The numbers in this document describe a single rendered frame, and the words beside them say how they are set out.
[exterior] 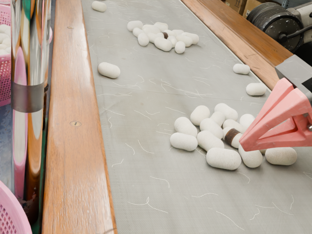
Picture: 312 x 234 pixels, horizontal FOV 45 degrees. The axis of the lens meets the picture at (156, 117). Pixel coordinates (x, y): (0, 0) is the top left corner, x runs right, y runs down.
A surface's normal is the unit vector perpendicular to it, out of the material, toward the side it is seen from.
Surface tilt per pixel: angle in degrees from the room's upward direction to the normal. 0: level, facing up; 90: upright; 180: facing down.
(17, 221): 75
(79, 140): 0
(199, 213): 0
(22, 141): 90
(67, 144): 0
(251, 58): 45
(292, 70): 41
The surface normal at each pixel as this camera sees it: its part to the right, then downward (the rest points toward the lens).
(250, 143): 0.05, 0.60
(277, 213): 0.18, -0.86
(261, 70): -0.55, -0.64
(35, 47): 0.62, 0.48
